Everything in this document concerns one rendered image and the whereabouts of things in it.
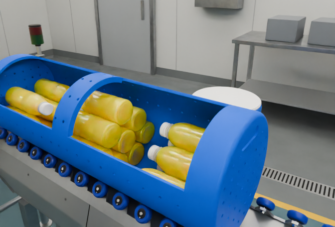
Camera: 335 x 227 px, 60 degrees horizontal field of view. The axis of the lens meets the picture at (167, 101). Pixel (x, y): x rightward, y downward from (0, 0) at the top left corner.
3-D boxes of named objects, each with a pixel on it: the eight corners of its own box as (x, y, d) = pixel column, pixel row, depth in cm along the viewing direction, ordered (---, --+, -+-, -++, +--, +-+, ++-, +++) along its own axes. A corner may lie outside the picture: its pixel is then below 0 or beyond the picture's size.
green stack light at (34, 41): (35, 45, 153) (34, 36, 151) (29, 44, 157) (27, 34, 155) (46, 43, 158) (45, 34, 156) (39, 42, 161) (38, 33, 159)
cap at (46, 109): (41, 101, 89) (44, 102, 88) (52, 103, 93) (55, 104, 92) (37, 113, 89) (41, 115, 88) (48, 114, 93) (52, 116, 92)
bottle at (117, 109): (132, 124, 80) (87, 108, 90) (136, 99, 79) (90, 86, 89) (114, 127, 74) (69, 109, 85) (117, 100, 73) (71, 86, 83)
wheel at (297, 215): (306, 223, 65) (308, 214, 66) (285, 214, 67) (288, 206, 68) (306, 227, 68) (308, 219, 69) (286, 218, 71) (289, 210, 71)
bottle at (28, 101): (6, 84, 98) (38, 96, 88) (26, 87, 104) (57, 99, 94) (1, 104, 98) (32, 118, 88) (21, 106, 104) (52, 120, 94)
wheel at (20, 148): (27, 140, 96) (32, 142, 97) (20, 136, 98) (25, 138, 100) (21, 153, 95) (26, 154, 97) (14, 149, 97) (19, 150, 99)
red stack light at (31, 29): (34, 35, 151) (32, 28, 150) (27, 34, 155) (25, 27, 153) (45, 34, 156) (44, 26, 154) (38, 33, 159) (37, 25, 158)
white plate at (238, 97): (247, 85, 131) (247, 87, 132) (186, 87, 129) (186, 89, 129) (273, 110, 106) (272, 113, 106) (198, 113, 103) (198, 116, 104)
